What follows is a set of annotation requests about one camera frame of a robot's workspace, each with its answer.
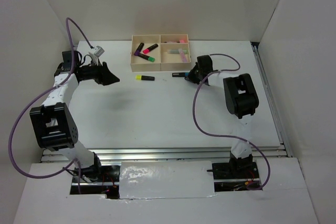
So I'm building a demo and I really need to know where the black purple-capped highlighter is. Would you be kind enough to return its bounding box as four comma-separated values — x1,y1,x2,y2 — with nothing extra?
134,42,144,56

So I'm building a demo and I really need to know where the black yellow-capped highlighter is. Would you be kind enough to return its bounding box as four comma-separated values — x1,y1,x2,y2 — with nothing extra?
135,75,155,81

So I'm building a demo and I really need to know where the wooden compartment tray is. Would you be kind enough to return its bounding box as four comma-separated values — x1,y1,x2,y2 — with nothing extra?
130,34,192,72

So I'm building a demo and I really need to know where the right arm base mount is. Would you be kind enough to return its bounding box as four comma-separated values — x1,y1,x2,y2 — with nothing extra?
207,162,259,180

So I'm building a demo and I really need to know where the black blue-capped highlighter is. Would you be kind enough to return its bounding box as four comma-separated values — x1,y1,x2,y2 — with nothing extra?
172,72,188,78

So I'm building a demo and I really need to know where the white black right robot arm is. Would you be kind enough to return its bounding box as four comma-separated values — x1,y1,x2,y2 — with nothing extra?
185,54,259,178

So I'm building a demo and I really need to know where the pastel green translucent highlighter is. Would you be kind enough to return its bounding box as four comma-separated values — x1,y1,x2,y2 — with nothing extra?
167,48,188,54

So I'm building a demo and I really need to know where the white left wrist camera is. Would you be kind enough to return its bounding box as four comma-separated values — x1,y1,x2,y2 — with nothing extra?
89,46,105,65

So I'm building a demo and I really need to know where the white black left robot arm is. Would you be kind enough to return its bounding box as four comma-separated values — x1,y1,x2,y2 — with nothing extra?
29,46,120,182

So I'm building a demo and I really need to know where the black pink-capped highlighter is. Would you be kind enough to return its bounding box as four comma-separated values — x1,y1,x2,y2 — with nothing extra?
142,44,159,54

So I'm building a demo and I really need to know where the pastel purple translucent highlighter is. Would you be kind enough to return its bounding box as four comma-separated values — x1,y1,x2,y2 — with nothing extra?
178,48,188,63

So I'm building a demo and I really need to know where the white front cover panel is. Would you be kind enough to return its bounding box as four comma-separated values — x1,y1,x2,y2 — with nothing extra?
119,161,216,199

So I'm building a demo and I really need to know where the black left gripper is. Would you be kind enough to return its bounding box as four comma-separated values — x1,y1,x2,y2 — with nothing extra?
79,58,120,86

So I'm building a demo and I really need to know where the pastel pink translucent highlighter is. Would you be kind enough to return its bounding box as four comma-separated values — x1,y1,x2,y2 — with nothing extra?
164,39,185,44

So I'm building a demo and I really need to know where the black green-capped highlighter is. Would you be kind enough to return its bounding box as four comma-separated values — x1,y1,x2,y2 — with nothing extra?
138,53,155,62

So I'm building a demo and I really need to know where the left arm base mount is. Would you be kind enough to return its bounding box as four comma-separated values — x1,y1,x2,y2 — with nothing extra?
66,165,120,184

